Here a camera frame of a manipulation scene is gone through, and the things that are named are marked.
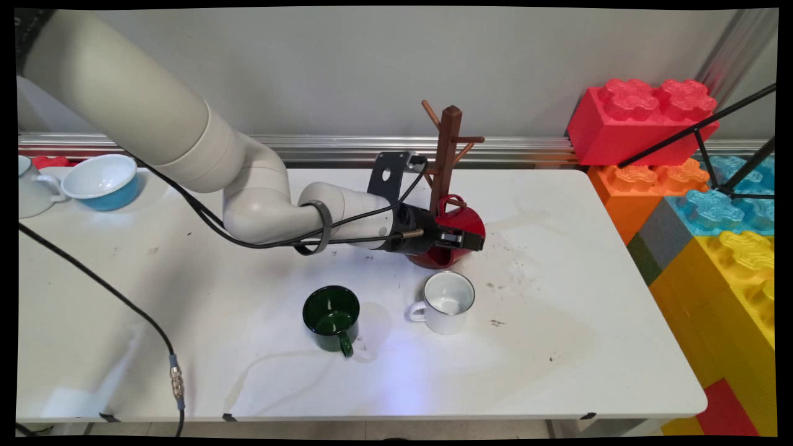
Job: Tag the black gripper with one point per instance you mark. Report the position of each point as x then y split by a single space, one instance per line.
416 234

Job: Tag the red enamel mug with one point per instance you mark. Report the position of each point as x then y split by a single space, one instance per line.
463 220

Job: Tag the dark green enamel mug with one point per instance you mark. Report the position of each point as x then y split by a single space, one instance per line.
331 316

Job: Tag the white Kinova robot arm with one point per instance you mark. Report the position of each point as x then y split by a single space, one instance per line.
124 93

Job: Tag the white enamel mug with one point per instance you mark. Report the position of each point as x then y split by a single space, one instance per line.
447 300

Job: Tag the brown wooden mug tree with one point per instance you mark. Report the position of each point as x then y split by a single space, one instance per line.
447 148

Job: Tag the giant orange building block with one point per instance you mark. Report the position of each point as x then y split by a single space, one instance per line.
626 198

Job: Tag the giant dark green building block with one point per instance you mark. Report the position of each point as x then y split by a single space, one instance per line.
644 260

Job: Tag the giant red building block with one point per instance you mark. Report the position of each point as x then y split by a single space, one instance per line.
619 124

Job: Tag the giant grey building block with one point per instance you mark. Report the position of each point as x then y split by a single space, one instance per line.
663 232

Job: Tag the giant light blue building block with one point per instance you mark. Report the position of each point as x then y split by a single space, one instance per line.
712 210

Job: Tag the black tripod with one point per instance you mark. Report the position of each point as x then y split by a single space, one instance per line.
700 130

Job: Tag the giant yellow building block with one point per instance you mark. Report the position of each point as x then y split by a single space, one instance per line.
725 310

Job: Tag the flat red building block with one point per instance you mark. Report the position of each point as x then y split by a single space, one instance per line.
728 412

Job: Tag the vertical aluminium profile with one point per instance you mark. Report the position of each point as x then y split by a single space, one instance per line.
737 49

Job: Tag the blue white enamel cup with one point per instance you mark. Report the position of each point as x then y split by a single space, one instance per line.
102 183

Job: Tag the small red flat object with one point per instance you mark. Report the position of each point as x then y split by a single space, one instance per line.
51 161

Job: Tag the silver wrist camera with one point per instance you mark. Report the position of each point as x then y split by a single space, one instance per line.
416 161

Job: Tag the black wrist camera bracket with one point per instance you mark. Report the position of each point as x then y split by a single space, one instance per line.
387 176

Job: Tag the horizontal aluminium rail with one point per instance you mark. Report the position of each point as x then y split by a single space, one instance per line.
310 148

